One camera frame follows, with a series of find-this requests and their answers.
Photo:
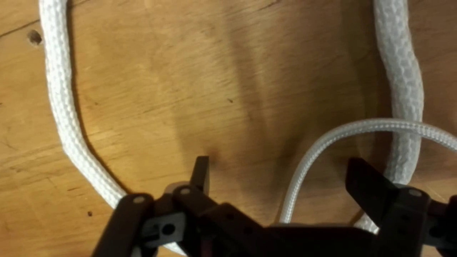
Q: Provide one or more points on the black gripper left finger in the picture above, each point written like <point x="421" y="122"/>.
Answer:
<point x="143" y="229"/>

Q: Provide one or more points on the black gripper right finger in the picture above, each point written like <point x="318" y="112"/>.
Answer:
<point x="404" y="223"/>

